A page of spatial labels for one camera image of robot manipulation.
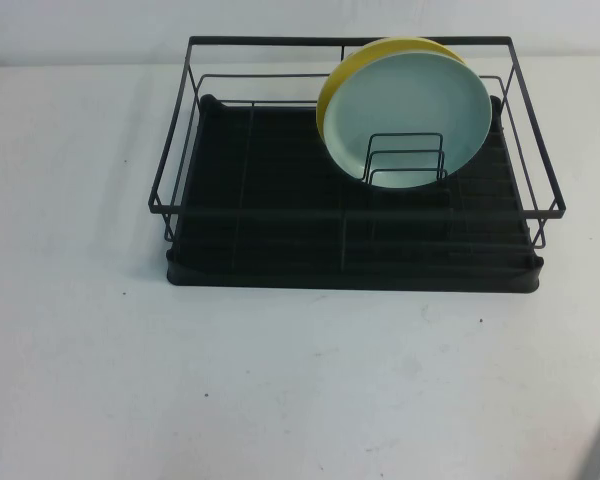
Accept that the black plastic drip tray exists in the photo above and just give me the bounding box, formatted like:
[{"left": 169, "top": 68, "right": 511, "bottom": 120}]
[{"left": 165, "top": 93, "right": 545, "bottom": 302}]

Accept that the yellow plate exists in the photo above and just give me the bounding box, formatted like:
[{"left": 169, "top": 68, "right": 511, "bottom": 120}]
[{"left": 315, "top": 36, "right": 470, "bottom": 150}]

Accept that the black wire dish rack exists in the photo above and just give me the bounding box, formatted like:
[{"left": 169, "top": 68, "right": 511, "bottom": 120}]
[{"left": 147, "top": 34, "right": 567, "bottom": 251}]

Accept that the pale green plate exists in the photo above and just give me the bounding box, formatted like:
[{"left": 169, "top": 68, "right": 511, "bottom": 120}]
[{"left": 322, "top": 52, "right": 493, "bottom": 190}]

